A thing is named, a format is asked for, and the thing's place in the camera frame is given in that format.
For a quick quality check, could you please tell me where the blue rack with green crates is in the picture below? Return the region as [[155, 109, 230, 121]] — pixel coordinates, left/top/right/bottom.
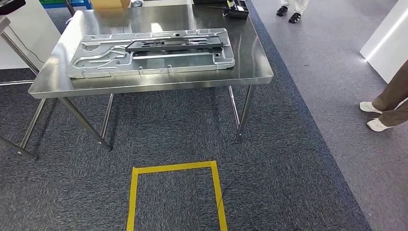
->
[[38, 0, 93, 10]]

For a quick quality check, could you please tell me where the white display board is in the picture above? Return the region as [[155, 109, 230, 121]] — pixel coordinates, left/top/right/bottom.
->
[[359, 0, 408, 84]]

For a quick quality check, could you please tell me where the black plastic tray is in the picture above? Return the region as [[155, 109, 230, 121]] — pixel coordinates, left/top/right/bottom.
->
[[0, 0, 27, 16]]

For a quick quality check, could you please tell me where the black remote controller with antennas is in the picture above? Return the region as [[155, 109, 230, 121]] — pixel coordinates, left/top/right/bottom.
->
[[207, 0, 250, 19]]

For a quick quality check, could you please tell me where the stamped aluminium plate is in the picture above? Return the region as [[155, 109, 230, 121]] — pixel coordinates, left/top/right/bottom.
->
[[66, 28, 236, 79]]

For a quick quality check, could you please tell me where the person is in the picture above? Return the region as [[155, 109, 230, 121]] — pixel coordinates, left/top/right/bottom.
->
[[359, 59, 408, 133]]

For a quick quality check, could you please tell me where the chrome stanchion post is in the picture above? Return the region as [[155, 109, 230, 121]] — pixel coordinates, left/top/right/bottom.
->
[[64, 0, 77, 25]]

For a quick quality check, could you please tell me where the stainless steel workbench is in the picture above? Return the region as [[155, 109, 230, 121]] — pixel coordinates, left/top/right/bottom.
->
[[28, 3, 275, 152]]

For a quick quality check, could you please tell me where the long black plastic panel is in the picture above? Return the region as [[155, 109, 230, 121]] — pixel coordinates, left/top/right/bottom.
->
[[125, 36, 224, 53]]

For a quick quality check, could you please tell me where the brown cardboard box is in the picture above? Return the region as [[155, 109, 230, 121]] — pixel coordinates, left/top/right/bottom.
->
[[90, 0, 131, 9]]

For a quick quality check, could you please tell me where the white cabinet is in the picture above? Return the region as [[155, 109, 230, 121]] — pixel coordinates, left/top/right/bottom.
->
[[0, 0, 62, 71]]

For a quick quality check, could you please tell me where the thin black loose wire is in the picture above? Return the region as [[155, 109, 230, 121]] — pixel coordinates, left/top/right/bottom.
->
[[217, 183, 233, 213]]

